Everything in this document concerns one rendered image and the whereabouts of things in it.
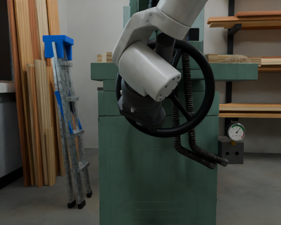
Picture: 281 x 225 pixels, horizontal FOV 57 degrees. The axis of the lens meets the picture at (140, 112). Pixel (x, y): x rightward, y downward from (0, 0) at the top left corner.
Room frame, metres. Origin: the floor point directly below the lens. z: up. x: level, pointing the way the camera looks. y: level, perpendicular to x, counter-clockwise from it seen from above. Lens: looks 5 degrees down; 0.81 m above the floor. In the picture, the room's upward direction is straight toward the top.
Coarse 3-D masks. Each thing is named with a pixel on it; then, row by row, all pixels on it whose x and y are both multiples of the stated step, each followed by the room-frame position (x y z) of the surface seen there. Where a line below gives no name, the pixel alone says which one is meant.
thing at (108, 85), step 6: (108, 84) 0.93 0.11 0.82; (114, 84) 0.93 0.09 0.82; (180, 84) 0.93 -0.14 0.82; (192, 84) 0.94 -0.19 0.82; (198, 84) 0.94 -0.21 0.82; (204, 84) 0.94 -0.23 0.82; (108, 90) 0.93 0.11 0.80; (114, 90) 0.93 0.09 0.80; (180, 90) 0.93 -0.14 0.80; (192, 90) 0.94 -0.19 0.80; (198, 90) 0.94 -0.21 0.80; (204, 90) 0.94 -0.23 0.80
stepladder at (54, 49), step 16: (48, 48) 1.73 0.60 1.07; (64, 48) 1.86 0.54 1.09; (64, 64) 1.74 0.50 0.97; (64, 80) 1.76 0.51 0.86; (64, 96) 1.72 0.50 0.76; (64, 112) 1.71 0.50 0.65; (64, 128) 1.74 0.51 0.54; (80, 128) 1.90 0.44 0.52; (64, 144) 1.71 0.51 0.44; (80, 144) 1.86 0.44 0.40; (64, 160) 1.72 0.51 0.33; (80, 176) 1.75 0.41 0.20; (80, 192) 1.71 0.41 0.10; (80, 208) 1.68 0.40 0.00
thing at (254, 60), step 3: (219, 57) 1.10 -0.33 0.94; (222, 57) 1.10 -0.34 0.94; (225, 57) 1.10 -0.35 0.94; (249, 57) 1.10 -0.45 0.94; (252, 57) 1.10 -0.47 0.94; (255, 57) 1.10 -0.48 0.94; (258, 57) 1.10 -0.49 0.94; (219, 60) 1.10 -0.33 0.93; (222, 60) 1.10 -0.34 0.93; (252, 60) 1.10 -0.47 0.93; (255, 60) 1.10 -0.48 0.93; (258, 60) 1.10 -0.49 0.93; (258, 63) 1.10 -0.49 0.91; (258, 66) 1.10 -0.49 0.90
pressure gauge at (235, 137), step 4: (232, 124) 0.88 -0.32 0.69; (236, 124) 0.88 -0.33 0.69; (240, 124) 0.88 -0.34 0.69; (228, 128) 0.88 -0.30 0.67; (232, 128) 0.88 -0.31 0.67; (236, 128) 0.88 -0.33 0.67; (240, 128) 0.88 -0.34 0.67; (244, 128) 0.88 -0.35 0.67; (228, 132) 0.87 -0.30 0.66; (232, 132) 0.88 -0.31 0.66; (240, 132) 0.88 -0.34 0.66; (244, 132) 0.88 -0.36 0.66; (228, 136) 0.87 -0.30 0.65; (232, 136) 0.88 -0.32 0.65; (236, 136) 0.88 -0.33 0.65; (240, 136) 0.88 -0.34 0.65; (244, 136) 0.88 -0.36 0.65; (232, 140) 0.87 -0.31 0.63; (236, 140) 0.88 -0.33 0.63; (240, 140) 0.88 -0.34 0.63; (232, 144) 0.90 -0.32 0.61
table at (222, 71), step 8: (96, 64) 0.92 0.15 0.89; (104, 64) 0.93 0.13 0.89; (112, 64) 0.93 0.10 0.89; (216, 64) 0.94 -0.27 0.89; (224, 64) 0.94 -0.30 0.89; (232, 64) 0.94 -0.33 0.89; (240, 64) 0.94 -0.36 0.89; (248, 64) 0.94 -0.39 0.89; (256, 64) 0.94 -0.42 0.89; (96, 72) 0.92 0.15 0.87; (104, 72) 0.93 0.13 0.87; (112, 72) 0.93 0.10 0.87; (192, 72) 0.84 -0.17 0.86; (200, 72) 0.84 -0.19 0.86; (216, 72) 0.94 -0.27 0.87; (224, 72) 0.94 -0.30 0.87; (232, 72) 0.94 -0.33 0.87; (240, 72) 0.94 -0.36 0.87; (248, 72) 0.94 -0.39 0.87; (256, 72) 0.94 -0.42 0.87; (96, 80) 1.02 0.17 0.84; (216, 80) 1.02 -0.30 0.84; (224, 80) 1.02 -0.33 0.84; (232, 80) 1.02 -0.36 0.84; (240, 80) 1.02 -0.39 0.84
